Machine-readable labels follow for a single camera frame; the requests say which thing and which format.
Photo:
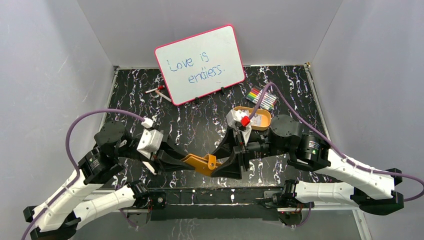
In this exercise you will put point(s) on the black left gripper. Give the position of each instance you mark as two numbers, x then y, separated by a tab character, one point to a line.
159	153

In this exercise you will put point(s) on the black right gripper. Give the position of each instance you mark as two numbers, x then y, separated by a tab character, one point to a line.
231	170

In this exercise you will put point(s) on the orange leather card holder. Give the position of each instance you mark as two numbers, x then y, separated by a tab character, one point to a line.
204	165

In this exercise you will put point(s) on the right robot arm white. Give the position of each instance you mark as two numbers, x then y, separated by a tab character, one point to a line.
356	184

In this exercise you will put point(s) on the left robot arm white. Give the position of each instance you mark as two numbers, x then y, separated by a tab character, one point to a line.
67	210

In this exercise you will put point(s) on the credit card in tray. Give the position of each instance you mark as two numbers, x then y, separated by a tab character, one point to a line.
240	111
256	120

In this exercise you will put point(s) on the orange oval tray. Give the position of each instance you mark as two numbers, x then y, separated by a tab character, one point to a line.
266	121

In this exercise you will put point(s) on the white marker brown tip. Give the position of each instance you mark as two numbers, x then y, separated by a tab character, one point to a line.
163	96

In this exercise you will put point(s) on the white marker red cap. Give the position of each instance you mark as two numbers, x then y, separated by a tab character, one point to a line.
160	87

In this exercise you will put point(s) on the pink framed whiteboard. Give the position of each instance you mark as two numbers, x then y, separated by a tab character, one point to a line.
201	64

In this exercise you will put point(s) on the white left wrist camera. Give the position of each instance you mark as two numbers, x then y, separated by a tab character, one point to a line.
151	138

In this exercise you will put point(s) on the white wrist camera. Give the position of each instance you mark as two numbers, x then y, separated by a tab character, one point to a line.
241	124
151	138

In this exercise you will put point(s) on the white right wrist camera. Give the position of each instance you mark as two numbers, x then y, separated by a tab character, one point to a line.
241	124

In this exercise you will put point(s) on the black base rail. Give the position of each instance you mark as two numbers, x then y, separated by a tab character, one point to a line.
215	198

